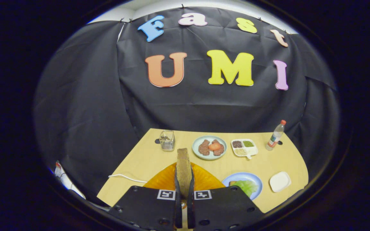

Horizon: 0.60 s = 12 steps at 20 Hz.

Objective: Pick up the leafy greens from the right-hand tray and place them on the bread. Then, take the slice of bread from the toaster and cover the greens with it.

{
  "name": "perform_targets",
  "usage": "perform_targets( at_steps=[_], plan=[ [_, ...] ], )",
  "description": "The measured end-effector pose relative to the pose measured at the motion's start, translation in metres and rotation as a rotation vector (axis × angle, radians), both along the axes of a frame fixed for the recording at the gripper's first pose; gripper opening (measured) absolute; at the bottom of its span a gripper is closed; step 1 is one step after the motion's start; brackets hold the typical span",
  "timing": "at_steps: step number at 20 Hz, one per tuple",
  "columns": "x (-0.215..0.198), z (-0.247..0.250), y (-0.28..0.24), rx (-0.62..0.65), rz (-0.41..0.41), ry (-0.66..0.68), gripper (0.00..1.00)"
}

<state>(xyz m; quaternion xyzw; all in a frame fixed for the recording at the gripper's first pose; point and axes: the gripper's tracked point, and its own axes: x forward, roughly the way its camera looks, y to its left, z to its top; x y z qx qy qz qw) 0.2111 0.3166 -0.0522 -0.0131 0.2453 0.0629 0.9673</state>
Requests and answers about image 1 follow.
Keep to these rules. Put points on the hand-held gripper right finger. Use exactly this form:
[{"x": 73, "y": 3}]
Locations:
[{"x": 226, "y": 210}]

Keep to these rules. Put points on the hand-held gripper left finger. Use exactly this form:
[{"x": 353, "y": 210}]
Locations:
[{"x": 146, "y": 208}]

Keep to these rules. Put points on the green lettuce leaf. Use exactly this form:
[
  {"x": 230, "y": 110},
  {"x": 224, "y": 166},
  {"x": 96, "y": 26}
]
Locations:
[{"x": 246, "y": 187}]

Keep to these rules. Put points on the brown toasted bread slice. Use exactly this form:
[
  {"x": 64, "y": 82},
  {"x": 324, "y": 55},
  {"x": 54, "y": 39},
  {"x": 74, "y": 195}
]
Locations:
[{"x": 184, "y": 170}]

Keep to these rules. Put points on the blue round plate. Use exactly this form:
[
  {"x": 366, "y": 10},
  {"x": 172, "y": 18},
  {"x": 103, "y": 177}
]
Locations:
[{"x": 257, "y": 184}]

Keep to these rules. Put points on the brown meat patty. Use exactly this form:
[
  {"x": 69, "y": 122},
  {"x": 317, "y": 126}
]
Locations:
[
  {"x": 218, "y": 153},
  {"x": 203, "y": 148}
]

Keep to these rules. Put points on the white square plate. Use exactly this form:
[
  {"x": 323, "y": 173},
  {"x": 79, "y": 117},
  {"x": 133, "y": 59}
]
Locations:
[{"x": 279, "y": 182}]

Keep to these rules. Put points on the white divided condiment tray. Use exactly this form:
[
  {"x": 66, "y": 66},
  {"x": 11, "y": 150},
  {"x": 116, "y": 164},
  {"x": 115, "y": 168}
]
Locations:
[{"x": 244, "y": 148}]

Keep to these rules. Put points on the red tomato slice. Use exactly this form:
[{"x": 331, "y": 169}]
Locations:
[{"x": 214, "y": 146}]

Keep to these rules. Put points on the pale green round plate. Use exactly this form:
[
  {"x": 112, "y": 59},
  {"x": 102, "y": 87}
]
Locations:
[{"x": 196, "y": 150}]

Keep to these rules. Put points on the clear bottle with red cap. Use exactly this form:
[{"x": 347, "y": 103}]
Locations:
[{"x": 274, "y": 138}]

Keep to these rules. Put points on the white object with red tip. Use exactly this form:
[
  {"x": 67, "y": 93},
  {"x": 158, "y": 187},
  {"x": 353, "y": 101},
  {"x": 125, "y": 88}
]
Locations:
[{"x": 63, "y": 176}]

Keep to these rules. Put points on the black backdrop cloth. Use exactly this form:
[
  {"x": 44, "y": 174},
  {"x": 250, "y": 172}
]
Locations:
[{"x": 185, "y": 106}]

